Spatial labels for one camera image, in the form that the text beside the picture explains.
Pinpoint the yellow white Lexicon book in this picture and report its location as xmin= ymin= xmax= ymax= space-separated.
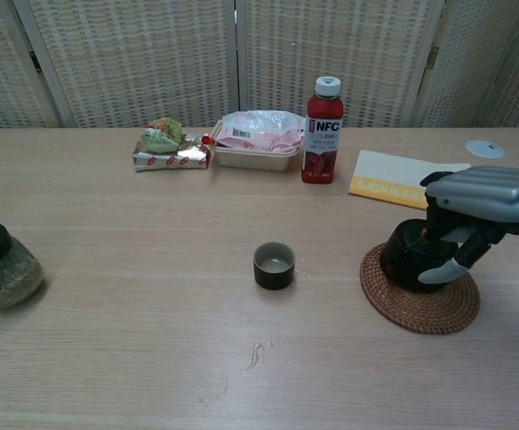
xmin=347 ymin=149 xmax=472 ymax=211

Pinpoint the dark ceramic teacup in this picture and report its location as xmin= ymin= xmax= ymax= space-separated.
xmin=253 ymin=241 xmax=297 ymax=290

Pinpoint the black teapot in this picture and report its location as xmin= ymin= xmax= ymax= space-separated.
xmin=383 ymin=219 xmax=471 ymax=295

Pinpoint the pink plastic bag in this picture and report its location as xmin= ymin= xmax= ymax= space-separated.
xmin=216 ymin=109 xmax=307 ymax=154

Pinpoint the beige food container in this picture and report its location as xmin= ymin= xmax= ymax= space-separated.
xmin=211 ymin=119 xmax=301 ymax=172

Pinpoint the glass jar with black lid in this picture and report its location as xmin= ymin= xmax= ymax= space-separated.
xmin=0 ymin=222 xmax=46 ymax=310

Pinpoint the round grey cable grommet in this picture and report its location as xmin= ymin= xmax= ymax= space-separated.
xmin=464 ymin=139 xmax=507 ymax=159

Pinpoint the woven rattan coaster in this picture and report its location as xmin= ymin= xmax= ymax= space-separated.
xmin=359 ymin=241 xmax=481 ymax=335

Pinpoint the red NFC juice bottle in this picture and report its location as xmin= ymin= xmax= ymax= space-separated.
xmin=301 ymin=75 xmax=345 ymax=185

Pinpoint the silver red foil packet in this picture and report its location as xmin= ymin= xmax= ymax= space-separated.
xmin=131 ymin=133 xmax=215 ymax=173

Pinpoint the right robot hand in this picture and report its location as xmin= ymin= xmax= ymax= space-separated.
xmin=419 ymin=165 xmax=519 ymax=286

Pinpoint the green snack packet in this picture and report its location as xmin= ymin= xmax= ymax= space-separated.
xmin=144 ymin=116 xmax=185 ymax=153

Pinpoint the woven folding screen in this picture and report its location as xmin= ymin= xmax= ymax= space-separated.
xmin=0 ymin=0 xmax=519 ymax=132

